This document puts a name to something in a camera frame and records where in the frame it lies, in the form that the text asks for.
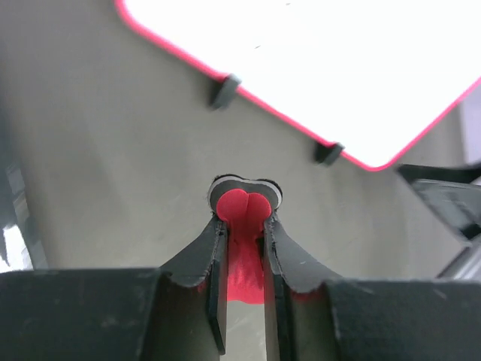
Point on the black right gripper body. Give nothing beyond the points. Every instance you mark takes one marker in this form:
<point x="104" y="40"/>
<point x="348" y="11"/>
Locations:
<point x="453" y="196"/>

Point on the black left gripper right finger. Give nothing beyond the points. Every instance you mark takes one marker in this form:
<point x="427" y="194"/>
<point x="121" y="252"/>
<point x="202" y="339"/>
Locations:
<point x="311" y="313"/>

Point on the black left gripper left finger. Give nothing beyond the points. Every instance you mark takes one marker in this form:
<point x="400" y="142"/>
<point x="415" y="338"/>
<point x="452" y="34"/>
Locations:
<point x="174" y="312"/>

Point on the red whiteboard eraser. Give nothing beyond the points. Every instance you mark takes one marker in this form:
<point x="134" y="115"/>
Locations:
<point x="244" y="205"/>

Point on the pink framed whiteboard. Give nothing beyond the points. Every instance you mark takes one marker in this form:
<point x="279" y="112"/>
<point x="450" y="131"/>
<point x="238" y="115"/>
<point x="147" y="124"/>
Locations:
<point x="372" y="76"/>

